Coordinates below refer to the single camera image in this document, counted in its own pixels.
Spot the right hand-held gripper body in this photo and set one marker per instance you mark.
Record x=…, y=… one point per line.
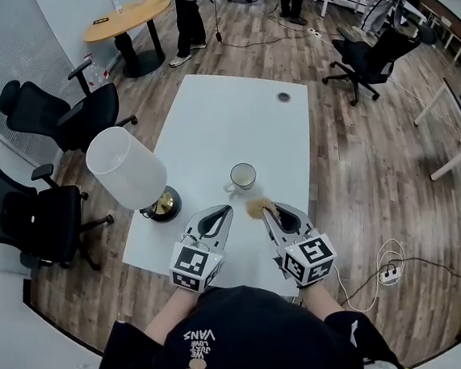
x=308, y=259

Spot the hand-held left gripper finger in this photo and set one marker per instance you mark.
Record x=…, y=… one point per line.
x=225, y=231
x=207, y=214

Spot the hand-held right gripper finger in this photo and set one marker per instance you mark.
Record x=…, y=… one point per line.
x=275, y=234
x=298, y=213

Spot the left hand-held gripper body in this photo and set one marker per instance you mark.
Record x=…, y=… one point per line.
x=195, y=264

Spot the white cup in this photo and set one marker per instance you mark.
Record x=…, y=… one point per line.
x=244, y=176

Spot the person's left forearm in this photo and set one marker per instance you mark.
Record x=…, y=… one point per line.
x=172, y=315

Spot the person's right forearm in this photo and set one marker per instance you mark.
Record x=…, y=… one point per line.
x=320, y=300

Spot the white power strip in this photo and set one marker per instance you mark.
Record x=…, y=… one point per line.
x=314, y=31
x=389, y=276

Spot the white shade table lamp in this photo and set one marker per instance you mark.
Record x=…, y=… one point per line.
x=125, y=169

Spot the person's black t-shirt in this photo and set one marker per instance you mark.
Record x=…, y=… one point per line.
x=249, y=340

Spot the black office chair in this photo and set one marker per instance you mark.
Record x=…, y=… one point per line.
x=372, y=58
x=26, y=215
x=69, y=110

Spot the large clear water jug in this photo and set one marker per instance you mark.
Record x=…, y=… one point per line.
x=96, y=73

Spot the round wooden table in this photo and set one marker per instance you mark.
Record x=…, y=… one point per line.
x=125, y=19

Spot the flat black box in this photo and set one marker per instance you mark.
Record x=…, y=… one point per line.
x=102, y=20

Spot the small clear bottle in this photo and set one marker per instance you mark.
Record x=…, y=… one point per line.
x=119, y=8

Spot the white frame table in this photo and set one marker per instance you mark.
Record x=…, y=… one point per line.
x=458, y=125

